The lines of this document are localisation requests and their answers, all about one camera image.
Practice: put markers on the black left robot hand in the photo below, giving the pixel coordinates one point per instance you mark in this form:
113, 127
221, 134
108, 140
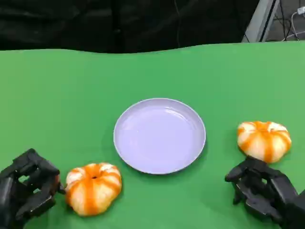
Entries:
14, 190

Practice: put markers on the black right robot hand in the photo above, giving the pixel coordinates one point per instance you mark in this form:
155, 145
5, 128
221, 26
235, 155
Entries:
278, 188

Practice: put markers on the orange and white bread roll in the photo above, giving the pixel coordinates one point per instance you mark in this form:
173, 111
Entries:
93, 190
264, 143

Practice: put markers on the green table cloth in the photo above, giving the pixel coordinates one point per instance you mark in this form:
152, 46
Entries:
59, 107

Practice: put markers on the lilac plate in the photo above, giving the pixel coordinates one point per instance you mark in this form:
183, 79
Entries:
159, 138

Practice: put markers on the black curtain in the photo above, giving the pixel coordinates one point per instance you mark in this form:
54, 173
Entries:
95, 23

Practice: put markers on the grey metal post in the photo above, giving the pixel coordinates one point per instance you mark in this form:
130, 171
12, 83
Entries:
261, 21

